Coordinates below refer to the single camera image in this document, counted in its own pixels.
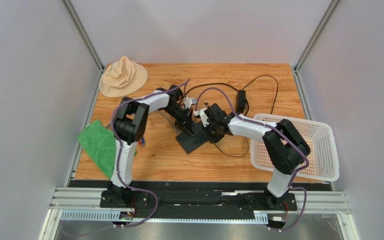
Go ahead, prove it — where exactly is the black network switch box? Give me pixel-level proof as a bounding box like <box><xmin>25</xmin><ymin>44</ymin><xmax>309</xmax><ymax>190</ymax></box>
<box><xmin>175</xmin><ymin>121</ymin><xmax>210</xmax><ymax>155</ymax></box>

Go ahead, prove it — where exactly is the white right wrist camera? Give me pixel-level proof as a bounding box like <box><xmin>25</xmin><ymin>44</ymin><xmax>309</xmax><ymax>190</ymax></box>
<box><xmin>193</xmin><ymin>108</ymin><xmax>209</xmax><ymax>127</ymax></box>

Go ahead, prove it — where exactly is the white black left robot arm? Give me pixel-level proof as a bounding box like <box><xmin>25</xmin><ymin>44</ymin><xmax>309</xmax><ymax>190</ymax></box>
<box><xmin>107</xmin><ymin>85</ymin><xmax>195</xmax><ymax>204</ymax></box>

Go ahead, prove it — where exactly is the black power adapter brick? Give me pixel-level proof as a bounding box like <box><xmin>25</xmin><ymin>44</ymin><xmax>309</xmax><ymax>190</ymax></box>
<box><xmin>235</xmin><ymin>90</ymin><xmax>247</xmax><ymax>114</ymax></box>

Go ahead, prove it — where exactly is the white plastic mesh basket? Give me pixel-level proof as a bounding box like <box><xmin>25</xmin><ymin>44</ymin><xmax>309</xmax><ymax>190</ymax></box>
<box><xmin>253</xmin><ymin>113</ymin><xmax>340</xmax><ymax>182</ymax></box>

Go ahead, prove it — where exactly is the aluminium front frame rail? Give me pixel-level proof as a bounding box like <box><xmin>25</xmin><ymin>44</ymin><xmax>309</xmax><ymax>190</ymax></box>
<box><xmin>39</xmin><ymin>180</ymin><xmax>360</xmax><ymax>240</ymax></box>

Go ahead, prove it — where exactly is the black ethernet cable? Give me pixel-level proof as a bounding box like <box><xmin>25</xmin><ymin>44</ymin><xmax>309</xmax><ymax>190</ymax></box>
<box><xmin>179</xmin><ymin>82</ymin><xmax>240</xmax><ymax>107</ymax></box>

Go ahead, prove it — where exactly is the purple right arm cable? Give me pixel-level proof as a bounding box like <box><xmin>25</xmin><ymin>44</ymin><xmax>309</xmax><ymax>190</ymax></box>
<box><xmin>194</xmin><ymin>87</ymin><xmax>310</xmax><ymax>233</ymax></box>

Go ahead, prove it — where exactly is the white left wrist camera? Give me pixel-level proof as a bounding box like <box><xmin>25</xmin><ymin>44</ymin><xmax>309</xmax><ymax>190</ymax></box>
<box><xmin>182</xmin><ymin>96</ymin><xmax>197</xmax><ymax>109</ymax></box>

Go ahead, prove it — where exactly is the beige bucket hat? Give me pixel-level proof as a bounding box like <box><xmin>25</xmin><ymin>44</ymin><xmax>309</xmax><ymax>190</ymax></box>
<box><xmin>98</xmin><ymin>55</ymin><xmax>148</xmax><ymax>98</ymax></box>

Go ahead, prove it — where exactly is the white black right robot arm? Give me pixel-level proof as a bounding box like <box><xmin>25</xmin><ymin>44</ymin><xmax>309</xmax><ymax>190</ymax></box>
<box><xmin>193</xmin><ymin>107</ymin><xmax>311</xmax><ymax>204</ymax></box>

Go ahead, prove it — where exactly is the thin black power cord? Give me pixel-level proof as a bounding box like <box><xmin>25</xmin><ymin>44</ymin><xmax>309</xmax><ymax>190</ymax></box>
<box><xmin>213</xmin><ymin>75</ymin><xmax>279</xmax><ymax>159</ymax></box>

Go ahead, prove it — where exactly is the green microfiber cloth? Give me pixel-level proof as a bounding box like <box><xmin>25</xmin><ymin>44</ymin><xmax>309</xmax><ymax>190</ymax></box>
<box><xmin>77</xmin><ymin>120</ymin><xmax>117</xmax><ymax>179</ymax></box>

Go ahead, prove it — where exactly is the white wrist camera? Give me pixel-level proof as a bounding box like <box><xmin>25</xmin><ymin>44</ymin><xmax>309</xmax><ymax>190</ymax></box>
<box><xmin>182</xmin><ymin>96</ymin><xmax>197</xmax><ymax>109</ymax></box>
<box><xmin>193</xmin><ymin>108</ymin><xmax>209</xmax><ymax>127</ymax></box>

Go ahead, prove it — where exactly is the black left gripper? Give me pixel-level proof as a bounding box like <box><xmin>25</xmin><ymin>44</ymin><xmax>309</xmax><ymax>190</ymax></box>
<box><xmin>162</xmin><ymin>104</ymin><xmax>195</xmax><ymax>137</ymax></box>

